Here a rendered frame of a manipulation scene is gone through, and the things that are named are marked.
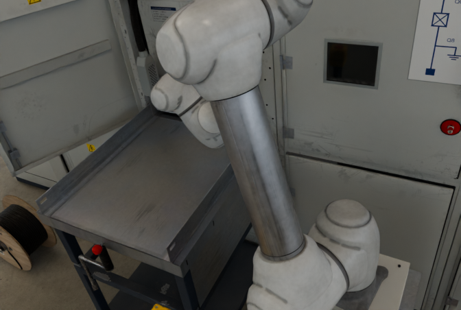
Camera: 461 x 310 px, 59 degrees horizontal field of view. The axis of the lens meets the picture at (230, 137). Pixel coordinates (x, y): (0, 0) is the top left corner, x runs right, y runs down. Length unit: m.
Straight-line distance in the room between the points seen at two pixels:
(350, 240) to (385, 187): 0.66
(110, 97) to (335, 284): 1.31
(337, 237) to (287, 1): 0.55
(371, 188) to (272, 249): 0.83
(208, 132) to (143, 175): 0.44
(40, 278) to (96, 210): 1.15
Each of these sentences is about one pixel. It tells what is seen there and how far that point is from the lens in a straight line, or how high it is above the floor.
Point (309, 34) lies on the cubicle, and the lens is 1.39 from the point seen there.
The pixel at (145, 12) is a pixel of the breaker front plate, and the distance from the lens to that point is 1.77.
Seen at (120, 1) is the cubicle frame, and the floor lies 1.39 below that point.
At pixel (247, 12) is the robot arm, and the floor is 1.60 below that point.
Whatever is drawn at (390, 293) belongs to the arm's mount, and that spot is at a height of 0.82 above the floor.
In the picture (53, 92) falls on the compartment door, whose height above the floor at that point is 1.11.
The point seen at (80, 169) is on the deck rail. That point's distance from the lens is 1.69.
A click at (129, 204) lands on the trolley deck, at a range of 1.52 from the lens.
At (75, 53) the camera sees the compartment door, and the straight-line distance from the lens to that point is 1.79.
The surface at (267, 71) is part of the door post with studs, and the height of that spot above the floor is 1.15.
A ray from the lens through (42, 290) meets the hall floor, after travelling 2.57.
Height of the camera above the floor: 1.84
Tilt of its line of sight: 35 degrees down
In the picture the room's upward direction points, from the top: 7 degrees counter-clockwise
